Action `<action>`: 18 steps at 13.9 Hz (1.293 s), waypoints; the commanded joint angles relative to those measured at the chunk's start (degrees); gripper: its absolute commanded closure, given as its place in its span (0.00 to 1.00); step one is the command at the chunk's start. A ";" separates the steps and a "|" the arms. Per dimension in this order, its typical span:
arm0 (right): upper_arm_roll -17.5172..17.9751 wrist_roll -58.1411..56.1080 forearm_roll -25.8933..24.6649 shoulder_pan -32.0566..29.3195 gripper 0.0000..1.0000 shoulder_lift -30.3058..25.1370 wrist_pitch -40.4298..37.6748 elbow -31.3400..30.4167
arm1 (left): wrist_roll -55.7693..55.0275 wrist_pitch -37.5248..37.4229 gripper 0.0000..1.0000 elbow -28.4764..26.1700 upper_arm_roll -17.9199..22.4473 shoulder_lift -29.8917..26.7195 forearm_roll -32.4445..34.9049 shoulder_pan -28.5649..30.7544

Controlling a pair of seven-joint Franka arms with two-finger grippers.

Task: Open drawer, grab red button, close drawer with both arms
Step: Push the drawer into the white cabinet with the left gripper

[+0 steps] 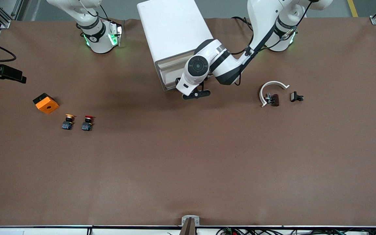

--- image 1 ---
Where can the white curved pipe clamp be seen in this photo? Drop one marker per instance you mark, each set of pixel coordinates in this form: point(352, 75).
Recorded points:
point(273, 82)

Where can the orange box with hole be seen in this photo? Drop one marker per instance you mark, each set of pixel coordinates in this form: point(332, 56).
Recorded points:
point(48, 106)

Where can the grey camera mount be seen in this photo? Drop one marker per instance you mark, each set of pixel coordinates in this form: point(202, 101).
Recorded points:
point(190, 225)

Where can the chrome valve fitting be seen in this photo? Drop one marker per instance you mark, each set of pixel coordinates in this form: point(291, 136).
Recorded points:
point(268, 98)

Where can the black square switch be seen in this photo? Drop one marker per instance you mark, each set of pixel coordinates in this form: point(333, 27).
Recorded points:
point(293, 96)

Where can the yellow push button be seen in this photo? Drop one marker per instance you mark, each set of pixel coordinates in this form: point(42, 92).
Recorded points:
point(67, 124)

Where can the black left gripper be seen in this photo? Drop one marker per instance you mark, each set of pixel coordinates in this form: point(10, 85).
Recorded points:
point(177, 80)

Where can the red push button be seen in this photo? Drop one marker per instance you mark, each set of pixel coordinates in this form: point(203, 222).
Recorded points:
point(86, 126)

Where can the white table edge rail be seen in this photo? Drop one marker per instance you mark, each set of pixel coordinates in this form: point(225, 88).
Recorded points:
point(44, 231)

